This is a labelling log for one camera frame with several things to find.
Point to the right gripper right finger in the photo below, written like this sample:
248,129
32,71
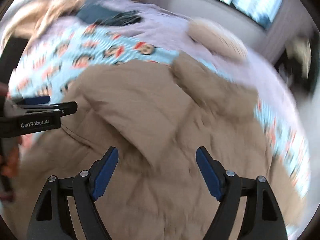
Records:
262,217

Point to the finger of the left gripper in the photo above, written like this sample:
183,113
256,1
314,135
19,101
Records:
38,100
65,108

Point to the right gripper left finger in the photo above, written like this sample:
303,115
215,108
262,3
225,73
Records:
51,217

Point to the tan puffer coat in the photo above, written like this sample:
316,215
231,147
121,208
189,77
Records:
156,116

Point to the dark clothes pile on chair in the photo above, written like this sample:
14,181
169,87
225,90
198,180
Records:
298,65

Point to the person's left hand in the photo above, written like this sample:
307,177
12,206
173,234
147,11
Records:
10,166

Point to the blue monkey print blanket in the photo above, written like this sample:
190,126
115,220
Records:
51,64

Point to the tan striped blanket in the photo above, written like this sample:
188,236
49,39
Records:
32,20

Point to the folded blue jeans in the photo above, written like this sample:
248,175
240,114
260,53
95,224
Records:
99,15

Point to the lavender bed sheet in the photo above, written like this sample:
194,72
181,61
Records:
157,23

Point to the cream knitted pillow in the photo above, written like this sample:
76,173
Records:
217,39

